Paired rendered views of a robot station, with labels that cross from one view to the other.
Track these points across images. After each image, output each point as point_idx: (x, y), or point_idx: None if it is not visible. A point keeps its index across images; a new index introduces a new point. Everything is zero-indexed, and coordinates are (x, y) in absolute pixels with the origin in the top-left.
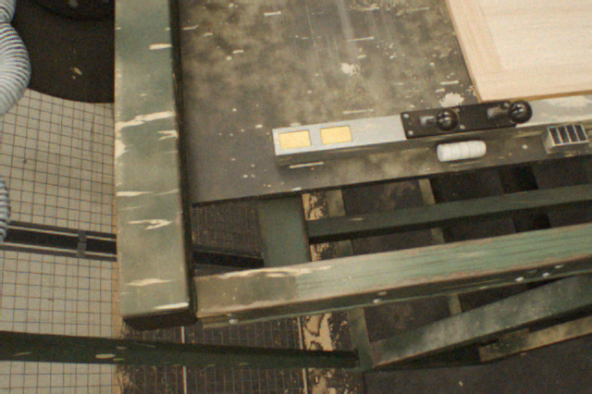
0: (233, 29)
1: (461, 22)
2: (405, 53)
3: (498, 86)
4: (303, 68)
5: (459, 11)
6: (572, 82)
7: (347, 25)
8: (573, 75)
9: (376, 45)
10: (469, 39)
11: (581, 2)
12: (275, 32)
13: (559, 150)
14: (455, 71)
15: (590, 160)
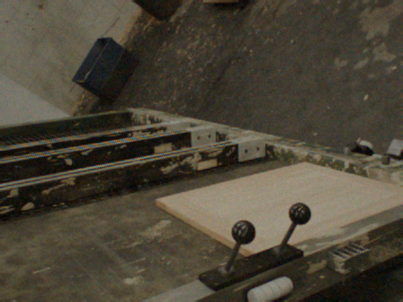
0: (1, 289)
1: (212, 227)
2: (178, 258)
3: (268, 247)
4: (86, 293)
5: (207, 223)
6: (322, 230)
7: (117, 258)
8: (319, 226)
9: (149, 262)
10: (226, 233)
11: (291, 199)
12: (48, 280)
13: (351, 266)
14: (228, 255)
15: (381, 288)
